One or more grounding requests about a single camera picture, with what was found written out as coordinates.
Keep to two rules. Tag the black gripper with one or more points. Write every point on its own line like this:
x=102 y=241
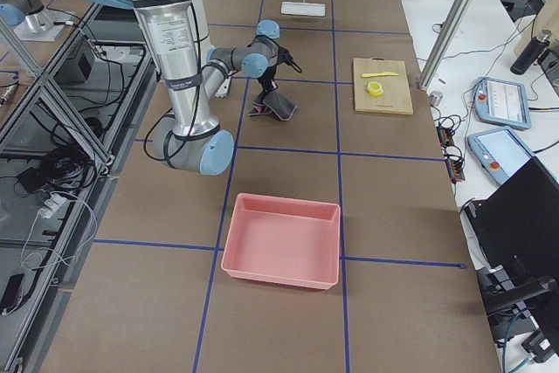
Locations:
x=267 y=74

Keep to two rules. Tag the grey cloth towel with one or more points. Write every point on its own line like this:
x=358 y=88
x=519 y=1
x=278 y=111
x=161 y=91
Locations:
x=273 y=103

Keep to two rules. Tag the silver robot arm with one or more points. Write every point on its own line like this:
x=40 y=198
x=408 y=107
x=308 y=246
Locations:
x=191 y=137

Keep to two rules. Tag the black water bottle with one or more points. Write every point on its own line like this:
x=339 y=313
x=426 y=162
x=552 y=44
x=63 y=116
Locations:
x=535 y=48

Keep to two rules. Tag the white towel rack stand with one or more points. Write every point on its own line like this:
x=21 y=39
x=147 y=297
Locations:
x=303 y=8

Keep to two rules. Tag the yellow lemon slice toy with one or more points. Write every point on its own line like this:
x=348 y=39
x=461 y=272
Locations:
x=374 y=89

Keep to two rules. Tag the yellow plastic knife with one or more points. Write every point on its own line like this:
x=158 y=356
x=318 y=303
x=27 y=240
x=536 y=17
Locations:
x=380 y=74

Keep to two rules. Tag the wooden cutting board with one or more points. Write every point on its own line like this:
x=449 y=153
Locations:
x=396 y=98

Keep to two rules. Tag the pink plastic bin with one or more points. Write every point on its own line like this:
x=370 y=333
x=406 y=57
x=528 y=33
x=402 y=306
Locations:
x=286 y=241

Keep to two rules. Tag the upper teach pendant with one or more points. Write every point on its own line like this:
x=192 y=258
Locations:
x=502 y=103

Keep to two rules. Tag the teach pendant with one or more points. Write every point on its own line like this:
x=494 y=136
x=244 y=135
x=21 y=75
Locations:
x=500 y=151
x=502 y=103

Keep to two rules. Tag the lower teach pendant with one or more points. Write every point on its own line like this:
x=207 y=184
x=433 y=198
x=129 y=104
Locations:
x=500 y=151

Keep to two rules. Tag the black laptop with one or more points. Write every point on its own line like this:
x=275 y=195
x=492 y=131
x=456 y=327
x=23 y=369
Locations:
x=517 y=226

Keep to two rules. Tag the white camera pillar base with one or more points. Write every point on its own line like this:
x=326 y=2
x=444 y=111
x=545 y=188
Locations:
x=216 y=84

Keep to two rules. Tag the aluminium frame post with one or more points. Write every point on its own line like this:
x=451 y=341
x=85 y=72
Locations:
x=451 y=24

